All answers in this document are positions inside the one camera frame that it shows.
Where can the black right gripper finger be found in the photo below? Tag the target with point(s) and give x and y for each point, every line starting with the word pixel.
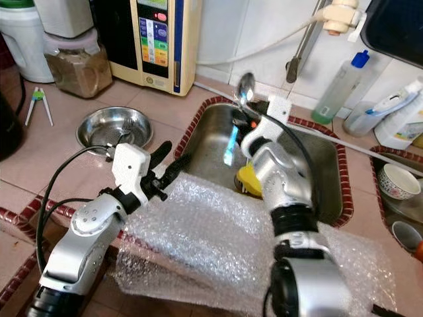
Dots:
pixel 236 119

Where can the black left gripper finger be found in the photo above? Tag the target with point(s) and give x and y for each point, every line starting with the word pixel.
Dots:
pixel 175 170
pixel 160 154

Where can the yellow plastic bowl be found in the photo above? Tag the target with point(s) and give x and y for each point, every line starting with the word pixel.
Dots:
pixel 248 179

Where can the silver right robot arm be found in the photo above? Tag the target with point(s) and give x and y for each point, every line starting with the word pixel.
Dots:
pixel 284 191

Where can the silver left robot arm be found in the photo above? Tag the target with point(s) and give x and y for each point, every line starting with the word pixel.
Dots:
pixel 76 244

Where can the steel sink basin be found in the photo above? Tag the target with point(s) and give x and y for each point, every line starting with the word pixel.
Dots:
pixel 208 145
pixel 384 234

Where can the steel bowl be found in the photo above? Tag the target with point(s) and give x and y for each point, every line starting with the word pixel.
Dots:
pixel 106 129

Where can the clear bubble wrap sheet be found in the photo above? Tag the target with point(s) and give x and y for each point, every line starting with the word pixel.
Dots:
pixel 198 251

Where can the clear bottle blue cap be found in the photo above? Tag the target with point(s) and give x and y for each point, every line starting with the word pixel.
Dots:
pixel 337 89

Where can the cream water ionizer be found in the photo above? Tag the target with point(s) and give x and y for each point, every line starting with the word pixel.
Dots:
pixel 155 39

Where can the clear plastic cup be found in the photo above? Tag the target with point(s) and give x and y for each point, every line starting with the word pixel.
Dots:
pixel 362 119

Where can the clear jar brown contents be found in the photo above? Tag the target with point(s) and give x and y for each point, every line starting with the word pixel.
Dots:
pixel 79 72

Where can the white green training chopsticks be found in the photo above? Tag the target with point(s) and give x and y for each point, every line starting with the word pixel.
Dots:
pixel 38 96

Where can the white blue brush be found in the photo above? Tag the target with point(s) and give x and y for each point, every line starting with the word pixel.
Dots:
pixel 390 102

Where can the black kettle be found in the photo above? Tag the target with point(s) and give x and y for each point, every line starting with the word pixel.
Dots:
pixel 8 129

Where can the white detergent bottle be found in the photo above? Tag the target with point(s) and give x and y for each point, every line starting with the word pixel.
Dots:
pixel 403 125

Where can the white patterned bowl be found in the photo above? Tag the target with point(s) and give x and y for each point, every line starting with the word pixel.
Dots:
pixel 396 181

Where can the white plastic container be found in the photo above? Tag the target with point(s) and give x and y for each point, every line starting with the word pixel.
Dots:
pixel 66 16

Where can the white jug green lid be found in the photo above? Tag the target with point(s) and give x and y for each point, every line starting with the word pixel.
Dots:
pixel 26 46

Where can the black hanging pan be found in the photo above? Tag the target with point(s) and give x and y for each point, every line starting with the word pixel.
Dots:
pixel 396 30

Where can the dark round plate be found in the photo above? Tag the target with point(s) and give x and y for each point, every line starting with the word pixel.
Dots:
pixel 411 212

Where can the small grey cup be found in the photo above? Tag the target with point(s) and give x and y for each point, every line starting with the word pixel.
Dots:
pixel 406 236

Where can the long black strip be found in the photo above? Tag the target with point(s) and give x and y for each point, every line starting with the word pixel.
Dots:
pixel 386 310

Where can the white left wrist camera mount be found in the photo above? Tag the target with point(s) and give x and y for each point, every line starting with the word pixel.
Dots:
pixel 131 172

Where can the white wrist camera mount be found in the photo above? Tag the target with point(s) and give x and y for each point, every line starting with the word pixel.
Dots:
pixel 131 172
pixel 279 109

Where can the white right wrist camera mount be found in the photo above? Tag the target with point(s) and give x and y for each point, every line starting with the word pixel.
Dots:
pixel 279 109

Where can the grey wall pipe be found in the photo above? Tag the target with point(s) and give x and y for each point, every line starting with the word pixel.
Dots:
pixel 294 63

